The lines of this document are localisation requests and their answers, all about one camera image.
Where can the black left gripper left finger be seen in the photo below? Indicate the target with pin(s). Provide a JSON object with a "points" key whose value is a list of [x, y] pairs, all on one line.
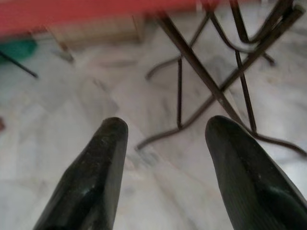
{"points": [[96, 182]]}

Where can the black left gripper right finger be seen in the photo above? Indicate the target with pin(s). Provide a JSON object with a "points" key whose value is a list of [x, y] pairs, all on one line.
{"points": [[249, 187]]}

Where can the thin black rod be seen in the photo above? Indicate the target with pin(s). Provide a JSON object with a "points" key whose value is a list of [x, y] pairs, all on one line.
{"points": [[21, 67]]}

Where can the light wooden cabinet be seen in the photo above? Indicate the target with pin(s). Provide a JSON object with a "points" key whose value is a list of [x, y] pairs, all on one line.
{"points": [[100, 31]]}

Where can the green plastic bag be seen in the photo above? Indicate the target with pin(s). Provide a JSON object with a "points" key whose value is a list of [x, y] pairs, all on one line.
{"points": [[19, 49]]}

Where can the marble folding table red edge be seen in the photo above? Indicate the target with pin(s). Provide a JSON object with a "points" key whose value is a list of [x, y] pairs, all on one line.
{"points": [[72, 14]]}

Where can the black metal table leg frame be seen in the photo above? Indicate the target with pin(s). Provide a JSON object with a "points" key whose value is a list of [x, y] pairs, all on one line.
{"points": [[192, 55]]}

